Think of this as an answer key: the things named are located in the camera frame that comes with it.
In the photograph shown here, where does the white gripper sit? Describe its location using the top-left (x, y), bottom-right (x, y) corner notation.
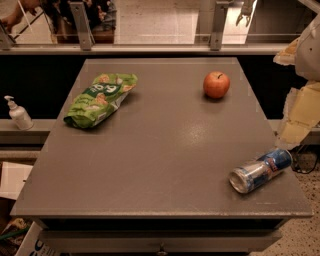
top-left (273, 13), bottom-right (320, 150)

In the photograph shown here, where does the blue silver redbull can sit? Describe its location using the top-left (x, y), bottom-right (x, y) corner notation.
top-left (229, 149), bottom-right (293, 194)

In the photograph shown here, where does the red apple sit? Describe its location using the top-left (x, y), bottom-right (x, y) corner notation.
top-left (203, 71), bottom-right (230, 99)

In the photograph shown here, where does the grey table with drawer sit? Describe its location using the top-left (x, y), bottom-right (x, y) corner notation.
top-left (12, 57), bottom-right (312, 253)

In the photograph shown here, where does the green chips bag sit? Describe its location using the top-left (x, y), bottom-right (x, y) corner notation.
top-left (64, 73), bottom-right (138, 129)

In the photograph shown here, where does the white pump dispenser bottle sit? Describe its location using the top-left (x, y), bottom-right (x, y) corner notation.
top-left (4, 95), bottom-right (33, 130)

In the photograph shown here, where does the white paper sheet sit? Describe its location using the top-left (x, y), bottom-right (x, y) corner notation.
top-left (0, 162), bottom-right (32, 200)

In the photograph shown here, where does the white cardboard box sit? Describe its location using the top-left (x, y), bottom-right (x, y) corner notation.
top-left (0, 218), bottom-right (61, 256)

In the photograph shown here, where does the black cable on floor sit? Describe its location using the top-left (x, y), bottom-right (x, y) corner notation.
top-left (290, 143), bottom-right (320, 175)

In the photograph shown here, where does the right metal railing bracket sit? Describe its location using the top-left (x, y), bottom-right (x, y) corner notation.
top-left (210, 0), bottom-right (229, 51)

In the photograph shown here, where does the metal railing bracket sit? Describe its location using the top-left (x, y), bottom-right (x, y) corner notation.
top-left (210, 0), bottom-right (229, 51)
top-left (70, 1), bottom-right (94, 51)

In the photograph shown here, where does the left metal railing bracket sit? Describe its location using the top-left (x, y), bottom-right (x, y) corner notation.
top-left (70, 1), bottom-right (94, 51)

